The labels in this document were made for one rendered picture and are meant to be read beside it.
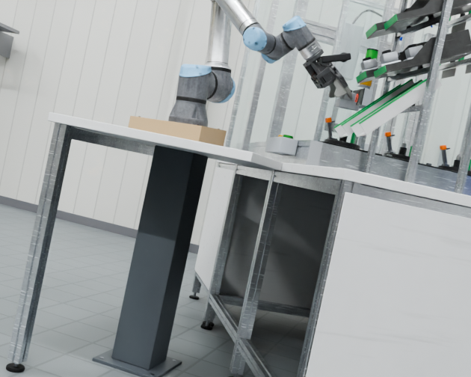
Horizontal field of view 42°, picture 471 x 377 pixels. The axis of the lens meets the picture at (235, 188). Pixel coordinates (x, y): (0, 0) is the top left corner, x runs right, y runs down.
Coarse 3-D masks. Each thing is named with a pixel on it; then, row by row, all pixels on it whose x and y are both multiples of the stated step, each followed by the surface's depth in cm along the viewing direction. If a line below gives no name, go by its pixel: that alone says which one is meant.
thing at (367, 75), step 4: (420, 44) 203; (424, 44) 203; (400, 52) 216; (404, 52) 203; (400, 56) 203; (404, 56) 203; (364, 72) 203; (368, 72) 203; (372, 72) 203; (360, 76) 209; (364, 76) 204; (368, 76) 203; (372, 76) 203; (360, 80) 210; (364, 80) 209; (368, 80) 212
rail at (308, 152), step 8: (256, 144) 299; (264, 144) 284; (304, 144) 224; (312, 144) 217; (320, 144) 218; (256, 152) 296; (264, 152) 281; (296, 152) 232; (304, 152) 222; (312, 152) 218; (320, 152) 218; (280, 160) 251; (288, 160) 240; (296, 160) 232; (304, 160) 222; (312, 160) 218
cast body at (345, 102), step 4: (340, 96) 229; (344, 96) 225; (352, 96) 226; (336, 100) 229; (340, 100) 225; (344, 100) 225; (348, 100) 226; (352, 100) 226; (336, 104) 228; (340, 104) 225; (344, 104) 225; (348, 104) 226; (352, 104) 226; (344, 108) 230; (348, 108) 226; (352, 108) 226; (356, 108) 228
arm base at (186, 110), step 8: (176, 96) 230; (184, 96) 226; (176, 104) 228; (184, 104) 226; (192, 104) 226; (200, 104) 228; (176, 112) 227; (184, 112) 225; (192, 112) 226; (200, 112) 227; (168, 120) 230; (176, 120) 226; (184, 120) 225; (192, 120) 225; (200, 120) 227
